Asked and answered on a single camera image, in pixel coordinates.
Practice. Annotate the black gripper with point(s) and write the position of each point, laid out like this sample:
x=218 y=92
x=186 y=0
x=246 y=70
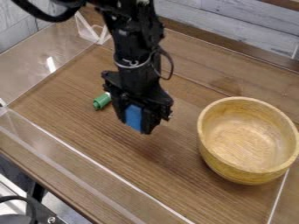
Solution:
x=134 y=84

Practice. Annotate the blue foam block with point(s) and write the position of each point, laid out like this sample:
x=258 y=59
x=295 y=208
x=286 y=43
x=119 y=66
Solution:
x=134 y=117

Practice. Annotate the brown wooden bowl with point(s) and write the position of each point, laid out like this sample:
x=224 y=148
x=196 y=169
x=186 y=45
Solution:
x=248 y=140

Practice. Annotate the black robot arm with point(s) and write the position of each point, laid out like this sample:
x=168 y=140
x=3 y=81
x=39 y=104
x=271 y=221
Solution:
x=135 y=28

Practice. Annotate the green dry erase marker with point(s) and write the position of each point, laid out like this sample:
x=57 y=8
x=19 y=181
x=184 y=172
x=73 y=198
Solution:
x=101 y=101

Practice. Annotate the black metal table leg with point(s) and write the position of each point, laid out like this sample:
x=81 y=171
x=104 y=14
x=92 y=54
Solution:
x=37 y=192

